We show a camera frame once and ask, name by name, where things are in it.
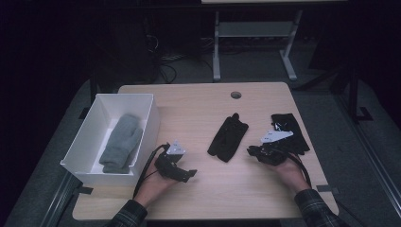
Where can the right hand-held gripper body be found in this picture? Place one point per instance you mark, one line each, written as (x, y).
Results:
(274, 148)

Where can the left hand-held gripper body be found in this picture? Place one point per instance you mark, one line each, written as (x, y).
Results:
(171, 157)

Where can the black glove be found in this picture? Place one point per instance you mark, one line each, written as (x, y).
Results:
(288, 121)
(227, 138)

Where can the grey knitted mitten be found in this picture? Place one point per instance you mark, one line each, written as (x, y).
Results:
(123, 138)
(115, 170)

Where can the white box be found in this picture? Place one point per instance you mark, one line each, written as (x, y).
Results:
(90, 135)

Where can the person's right hand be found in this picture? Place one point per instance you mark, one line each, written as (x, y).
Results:
(291, 176)

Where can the black tape strip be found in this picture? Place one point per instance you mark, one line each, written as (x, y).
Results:
(327, 189)

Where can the white metal table frame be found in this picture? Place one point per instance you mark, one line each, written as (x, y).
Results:
(252, 30)

